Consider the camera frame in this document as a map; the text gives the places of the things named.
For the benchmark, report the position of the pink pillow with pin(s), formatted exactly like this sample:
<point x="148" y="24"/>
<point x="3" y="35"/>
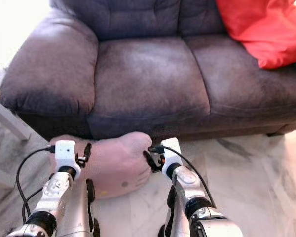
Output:
<point x="113" y="165"/>

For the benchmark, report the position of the robot left arm silver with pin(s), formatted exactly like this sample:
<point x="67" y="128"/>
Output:
<point x="54" y="192"/>

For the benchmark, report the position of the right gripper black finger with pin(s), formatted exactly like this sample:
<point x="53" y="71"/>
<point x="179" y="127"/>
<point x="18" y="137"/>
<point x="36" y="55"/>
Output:
<point x="149" y="159"/>

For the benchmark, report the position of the robot right arm silver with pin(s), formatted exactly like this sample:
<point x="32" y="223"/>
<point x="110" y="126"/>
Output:
<point x="187" y="182"/>

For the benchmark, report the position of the grey-brown fabric sofa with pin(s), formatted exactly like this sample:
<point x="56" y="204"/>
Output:
<point x="148" y="79"/>

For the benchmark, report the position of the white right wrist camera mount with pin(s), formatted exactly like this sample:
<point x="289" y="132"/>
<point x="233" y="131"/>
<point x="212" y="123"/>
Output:
<point x="171" y="147"/>

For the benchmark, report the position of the red pillow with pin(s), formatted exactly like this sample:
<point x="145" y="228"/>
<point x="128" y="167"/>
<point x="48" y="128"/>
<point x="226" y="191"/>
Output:
<point x="261" y="29"/>

